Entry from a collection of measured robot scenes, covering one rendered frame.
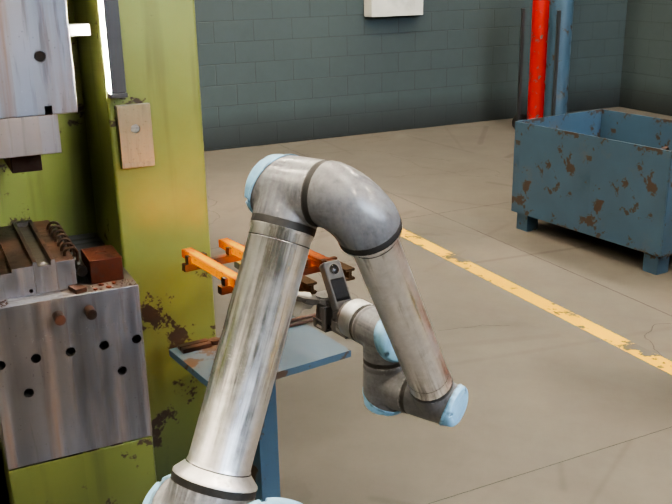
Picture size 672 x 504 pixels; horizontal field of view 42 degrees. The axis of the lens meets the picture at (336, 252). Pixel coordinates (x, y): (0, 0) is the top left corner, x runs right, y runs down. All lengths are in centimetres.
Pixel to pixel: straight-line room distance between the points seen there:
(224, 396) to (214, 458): 10
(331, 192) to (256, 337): 27
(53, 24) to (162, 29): 33
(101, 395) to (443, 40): 771
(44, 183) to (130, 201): 38
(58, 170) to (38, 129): 53
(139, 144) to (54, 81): 32
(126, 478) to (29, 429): 32
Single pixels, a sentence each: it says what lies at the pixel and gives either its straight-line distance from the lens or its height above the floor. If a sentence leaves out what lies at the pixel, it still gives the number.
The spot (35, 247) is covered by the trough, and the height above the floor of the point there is 99.
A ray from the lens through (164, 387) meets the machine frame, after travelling 270.
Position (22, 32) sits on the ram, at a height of 156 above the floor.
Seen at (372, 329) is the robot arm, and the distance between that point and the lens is 184.
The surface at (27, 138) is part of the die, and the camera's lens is 227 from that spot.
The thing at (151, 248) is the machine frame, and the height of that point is 94.
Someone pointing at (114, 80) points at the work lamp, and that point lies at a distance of 239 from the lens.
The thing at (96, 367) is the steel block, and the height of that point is 71.
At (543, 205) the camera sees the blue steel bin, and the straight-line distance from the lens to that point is 575.
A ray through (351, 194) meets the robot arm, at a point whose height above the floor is 134.
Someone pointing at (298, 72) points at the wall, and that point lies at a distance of 891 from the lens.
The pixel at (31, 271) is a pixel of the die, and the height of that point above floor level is 98.
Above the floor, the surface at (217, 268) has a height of 98.
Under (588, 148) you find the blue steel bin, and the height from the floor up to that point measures 64.
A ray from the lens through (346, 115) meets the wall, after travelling 919.
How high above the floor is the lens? 170
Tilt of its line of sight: 18 degrees down
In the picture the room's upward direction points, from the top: 1 degrees counter-clockwise
